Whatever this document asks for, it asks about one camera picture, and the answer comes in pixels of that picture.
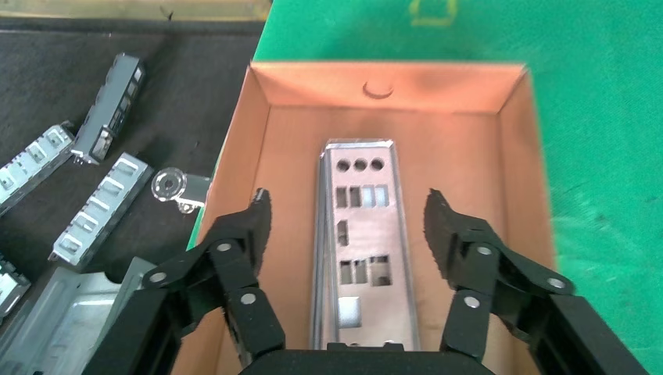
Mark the silver metal bracket upper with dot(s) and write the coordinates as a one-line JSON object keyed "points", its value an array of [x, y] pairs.
{"points": [[111, 108]]}

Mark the silver slotted metal bracket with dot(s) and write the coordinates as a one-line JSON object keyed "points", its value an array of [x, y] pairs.
{"points": [[10, 287], [36, 160], [101, 207]]}

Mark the brown cardboard box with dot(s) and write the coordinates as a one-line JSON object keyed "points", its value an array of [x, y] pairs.
{"points": [[466, 155]]}

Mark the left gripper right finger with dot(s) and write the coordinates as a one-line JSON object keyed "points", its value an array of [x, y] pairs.
{"points": [[471, 248]]}

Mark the black tray with brass frame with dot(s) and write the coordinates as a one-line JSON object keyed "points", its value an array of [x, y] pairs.
{"points": [[197, 77]]}

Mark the silver binder clip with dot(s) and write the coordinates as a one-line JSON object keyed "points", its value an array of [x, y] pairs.
{"points": [[176, 186]]}

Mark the silver perforated metal plate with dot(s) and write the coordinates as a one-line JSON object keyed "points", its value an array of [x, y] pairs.
{"points": [[317, 248], [383, 233]]}

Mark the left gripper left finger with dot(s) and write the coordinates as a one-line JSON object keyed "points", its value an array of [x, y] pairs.
{"points": [[238, 243]]}

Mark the large grey metal frame plate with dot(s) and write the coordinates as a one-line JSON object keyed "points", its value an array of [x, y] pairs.
{"points": [[67, 321]]}

